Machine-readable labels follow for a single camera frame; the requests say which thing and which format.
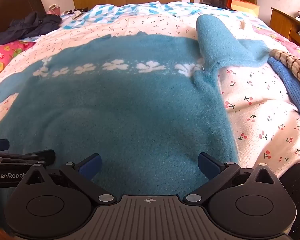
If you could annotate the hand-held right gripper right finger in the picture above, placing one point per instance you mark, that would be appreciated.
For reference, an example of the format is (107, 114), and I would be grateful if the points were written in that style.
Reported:
(207, 165)

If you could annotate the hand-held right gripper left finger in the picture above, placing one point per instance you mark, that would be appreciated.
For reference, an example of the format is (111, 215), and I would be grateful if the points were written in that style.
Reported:
(91, 167)

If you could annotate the teal fuzzy sweater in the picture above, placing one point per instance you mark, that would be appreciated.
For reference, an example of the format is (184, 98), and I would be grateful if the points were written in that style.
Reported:
(115, 105)

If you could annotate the pink cartoon print sheet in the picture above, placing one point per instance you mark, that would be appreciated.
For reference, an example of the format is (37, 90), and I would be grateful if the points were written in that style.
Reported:
(5, 55)

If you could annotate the blue knit garment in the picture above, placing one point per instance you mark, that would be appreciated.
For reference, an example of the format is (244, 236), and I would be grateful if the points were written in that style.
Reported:
(290, 85)

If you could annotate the dark navy jacket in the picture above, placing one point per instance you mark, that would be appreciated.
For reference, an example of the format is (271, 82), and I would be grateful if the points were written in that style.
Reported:
(27, 27)

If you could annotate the brown plaid cloth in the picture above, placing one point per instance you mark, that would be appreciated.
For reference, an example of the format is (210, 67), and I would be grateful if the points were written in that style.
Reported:
(296, 65)

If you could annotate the dark wooden headboard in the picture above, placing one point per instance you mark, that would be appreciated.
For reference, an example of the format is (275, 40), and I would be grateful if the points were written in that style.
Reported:
(10, 5)

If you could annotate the blue white checked quilt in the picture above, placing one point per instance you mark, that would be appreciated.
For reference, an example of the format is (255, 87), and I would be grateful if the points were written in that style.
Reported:
(120, 11)

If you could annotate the wooden side cabinet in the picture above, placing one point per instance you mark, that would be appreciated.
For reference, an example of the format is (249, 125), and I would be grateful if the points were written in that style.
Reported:
(280, 22)

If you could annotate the orange box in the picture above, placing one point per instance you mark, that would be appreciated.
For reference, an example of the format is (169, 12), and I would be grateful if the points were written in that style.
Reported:
(245, 8)

